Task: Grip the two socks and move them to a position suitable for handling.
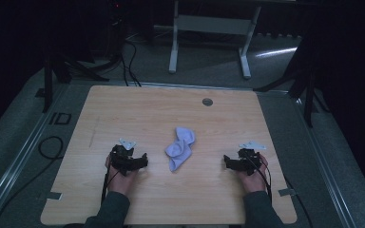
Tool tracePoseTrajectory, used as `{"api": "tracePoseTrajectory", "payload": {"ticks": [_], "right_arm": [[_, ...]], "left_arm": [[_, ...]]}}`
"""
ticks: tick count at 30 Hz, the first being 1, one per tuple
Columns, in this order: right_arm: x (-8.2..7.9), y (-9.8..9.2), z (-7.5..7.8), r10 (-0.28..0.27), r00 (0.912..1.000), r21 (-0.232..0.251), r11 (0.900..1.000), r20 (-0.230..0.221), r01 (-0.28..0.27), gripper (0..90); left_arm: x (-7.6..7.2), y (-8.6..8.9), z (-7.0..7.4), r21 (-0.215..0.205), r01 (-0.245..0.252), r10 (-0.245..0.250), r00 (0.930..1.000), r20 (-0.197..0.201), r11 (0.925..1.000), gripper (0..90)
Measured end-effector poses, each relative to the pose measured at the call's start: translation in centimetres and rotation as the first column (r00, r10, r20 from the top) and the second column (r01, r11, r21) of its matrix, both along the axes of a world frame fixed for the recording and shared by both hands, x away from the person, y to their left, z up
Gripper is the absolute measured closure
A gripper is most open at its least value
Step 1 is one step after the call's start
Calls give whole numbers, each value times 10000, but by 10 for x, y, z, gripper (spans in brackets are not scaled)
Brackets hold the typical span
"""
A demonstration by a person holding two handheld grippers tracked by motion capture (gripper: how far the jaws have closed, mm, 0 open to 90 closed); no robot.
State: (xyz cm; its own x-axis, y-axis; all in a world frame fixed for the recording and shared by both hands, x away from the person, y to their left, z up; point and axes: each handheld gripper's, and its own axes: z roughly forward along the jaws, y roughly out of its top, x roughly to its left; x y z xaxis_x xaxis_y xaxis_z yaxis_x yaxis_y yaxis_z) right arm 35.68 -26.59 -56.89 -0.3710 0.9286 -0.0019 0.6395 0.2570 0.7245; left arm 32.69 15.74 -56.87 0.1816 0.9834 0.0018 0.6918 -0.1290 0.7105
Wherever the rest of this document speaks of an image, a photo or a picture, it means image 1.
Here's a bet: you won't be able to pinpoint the looped black floor cable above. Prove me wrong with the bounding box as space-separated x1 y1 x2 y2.
0 135 66 228

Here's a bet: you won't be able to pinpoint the black metal stand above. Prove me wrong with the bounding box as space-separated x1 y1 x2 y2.
254 34 331 128
42 47 110 114

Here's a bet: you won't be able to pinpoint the metal floor rail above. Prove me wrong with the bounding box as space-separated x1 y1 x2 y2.
293 93 359 228
0 85 70 222

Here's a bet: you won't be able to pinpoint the white metal table frame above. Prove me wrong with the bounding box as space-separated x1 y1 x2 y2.
168 0 263 80

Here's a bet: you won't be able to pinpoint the grey tape piece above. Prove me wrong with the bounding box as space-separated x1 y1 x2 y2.
278 187 298 198
45 191 64 201

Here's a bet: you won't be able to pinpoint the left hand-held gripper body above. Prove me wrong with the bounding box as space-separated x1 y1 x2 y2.
109 137 141 177

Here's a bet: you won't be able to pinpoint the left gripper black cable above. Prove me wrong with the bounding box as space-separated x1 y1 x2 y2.
100 151 122 204

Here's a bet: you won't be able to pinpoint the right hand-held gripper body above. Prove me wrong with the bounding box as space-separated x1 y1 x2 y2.
233 141 267 177

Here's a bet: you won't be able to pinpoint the person's right hand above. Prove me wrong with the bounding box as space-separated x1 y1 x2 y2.
236 153 270 195

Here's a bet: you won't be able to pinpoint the black cables by stand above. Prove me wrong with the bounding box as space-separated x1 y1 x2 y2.
119 37 143 87

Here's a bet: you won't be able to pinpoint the person's left hand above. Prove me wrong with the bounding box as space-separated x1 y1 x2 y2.
105 153 139 198

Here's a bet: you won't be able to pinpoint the light purple sock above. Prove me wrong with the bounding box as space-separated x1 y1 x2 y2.
164 126 197 173

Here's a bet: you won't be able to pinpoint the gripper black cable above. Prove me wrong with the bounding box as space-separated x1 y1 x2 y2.
244 154 274 205
100 151 122 204

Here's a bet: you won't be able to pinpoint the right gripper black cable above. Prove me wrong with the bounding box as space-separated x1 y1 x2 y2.
244 154 274 205

